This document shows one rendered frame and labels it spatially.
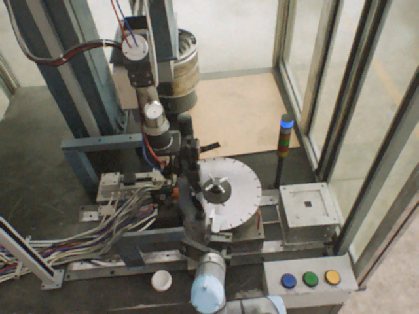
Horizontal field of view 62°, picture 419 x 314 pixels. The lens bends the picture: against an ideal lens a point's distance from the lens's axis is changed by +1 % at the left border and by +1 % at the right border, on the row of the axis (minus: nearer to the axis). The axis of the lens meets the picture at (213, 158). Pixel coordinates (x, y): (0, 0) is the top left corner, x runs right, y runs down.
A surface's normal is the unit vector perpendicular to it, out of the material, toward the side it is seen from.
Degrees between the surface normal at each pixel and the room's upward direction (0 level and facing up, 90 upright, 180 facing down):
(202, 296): 57
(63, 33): 90
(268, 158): 0
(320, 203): 0
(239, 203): 0
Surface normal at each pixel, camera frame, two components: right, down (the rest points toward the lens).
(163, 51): 0.07, 0.76
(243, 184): -0.05, -0.65
